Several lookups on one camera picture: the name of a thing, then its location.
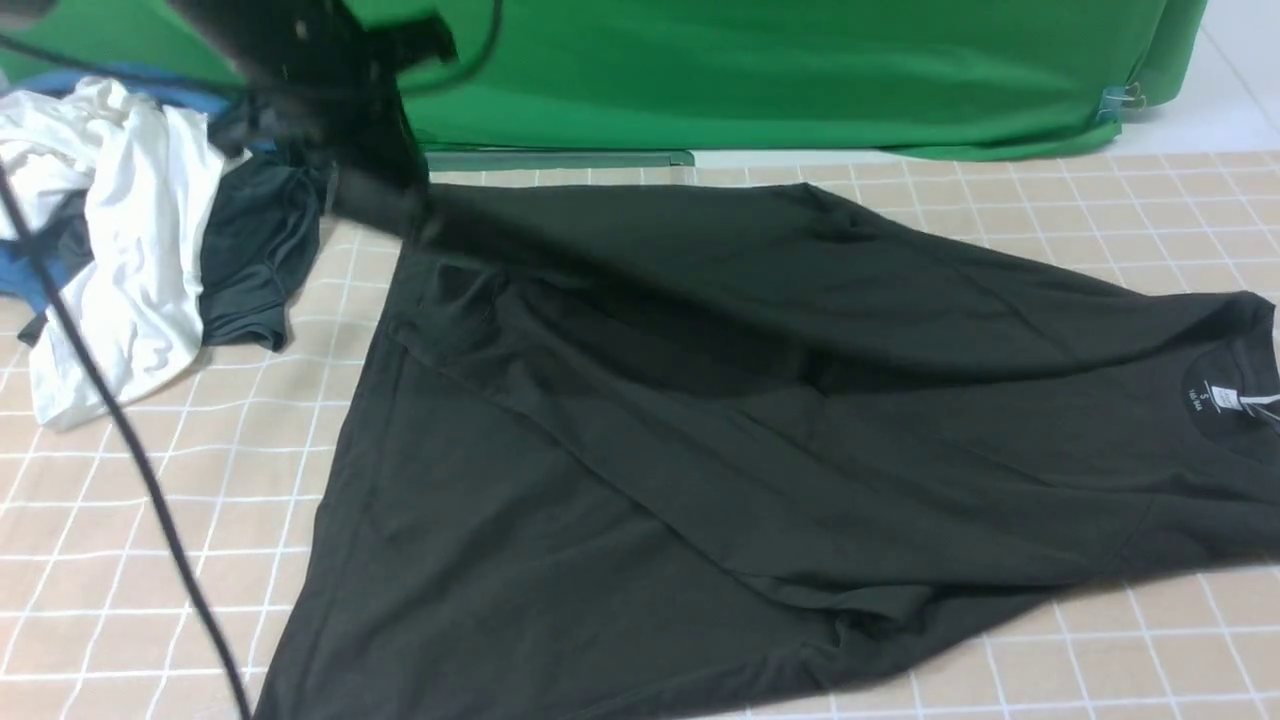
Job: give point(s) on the green backdrop cloth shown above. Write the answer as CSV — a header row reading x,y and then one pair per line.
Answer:
x,y
945,80

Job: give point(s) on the checkered beige tablecloth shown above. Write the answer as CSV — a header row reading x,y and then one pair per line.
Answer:
x,y
95,622

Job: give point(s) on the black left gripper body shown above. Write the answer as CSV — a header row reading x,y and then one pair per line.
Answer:
x,y
314,73

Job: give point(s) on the blue binder clip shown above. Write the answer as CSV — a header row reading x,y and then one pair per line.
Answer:
x,y
1117,101

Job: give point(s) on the white crumpled shirt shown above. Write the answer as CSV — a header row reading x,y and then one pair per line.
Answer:
x,y
149,176

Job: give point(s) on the dark teal crumpled shirt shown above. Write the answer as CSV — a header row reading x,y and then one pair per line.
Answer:
x,y
260,244

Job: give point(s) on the dark gray long-sleeve shirt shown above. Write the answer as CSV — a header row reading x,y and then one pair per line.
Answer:
x,y
628,452

